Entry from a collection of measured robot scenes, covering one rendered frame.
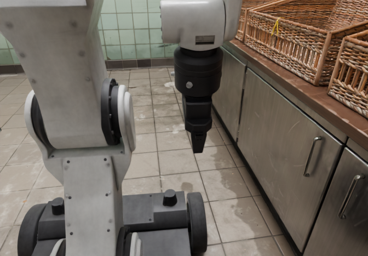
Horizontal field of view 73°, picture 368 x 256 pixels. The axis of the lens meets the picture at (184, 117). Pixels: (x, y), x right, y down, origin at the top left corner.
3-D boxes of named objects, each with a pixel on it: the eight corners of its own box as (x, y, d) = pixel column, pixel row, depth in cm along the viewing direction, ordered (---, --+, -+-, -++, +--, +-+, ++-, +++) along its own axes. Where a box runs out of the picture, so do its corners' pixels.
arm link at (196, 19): (227, 77, 43) (236, 8, 35) (165, 80, 42) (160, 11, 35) (214, 47, 51) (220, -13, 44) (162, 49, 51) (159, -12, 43)
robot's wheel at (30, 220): (45, 280, 81) (26, 242, 71) (29, 282, 80) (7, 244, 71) (64, 227, 98) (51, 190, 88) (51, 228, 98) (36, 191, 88)
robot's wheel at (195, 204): (206, 265, 85) (209, 226, 76) (191, 266, 85) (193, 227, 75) (197, 216, 103) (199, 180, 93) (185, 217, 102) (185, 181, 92)
